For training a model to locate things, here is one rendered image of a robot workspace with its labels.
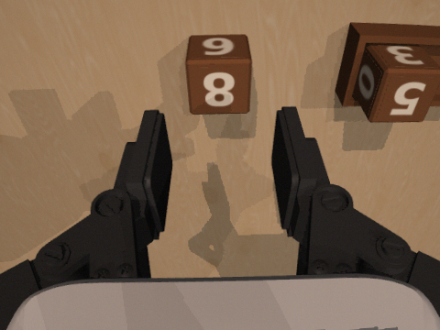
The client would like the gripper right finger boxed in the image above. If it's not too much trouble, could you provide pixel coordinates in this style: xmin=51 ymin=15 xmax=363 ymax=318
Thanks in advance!
xmin=271 ymin=106 xmax=440 ymax=317

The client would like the brown wooden number cube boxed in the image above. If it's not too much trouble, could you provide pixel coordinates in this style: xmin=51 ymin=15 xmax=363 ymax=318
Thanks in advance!
xmin=185 ymin=35 xmax=252 ymax=115
xmin=353 ymin=43 xmax=440 ymax=123

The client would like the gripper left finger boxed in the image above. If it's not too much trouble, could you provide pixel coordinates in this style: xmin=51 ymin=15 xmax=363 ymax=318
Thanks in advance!
xmin=0 ymin=110 xmax=172 ymax=330

